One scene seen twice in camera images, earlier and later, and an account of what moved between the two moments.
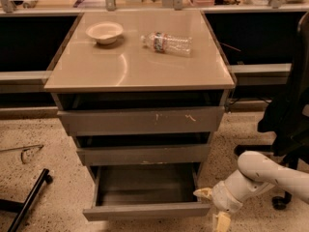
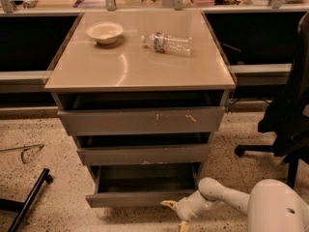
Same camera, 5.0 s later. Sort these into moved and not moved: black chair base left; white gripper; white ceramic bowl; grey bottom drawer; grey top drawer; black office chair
Moved: white gripper; grey bottom drawer
Not moved: black chair base left; grey top drawer; white ceramic bowl; black office chair
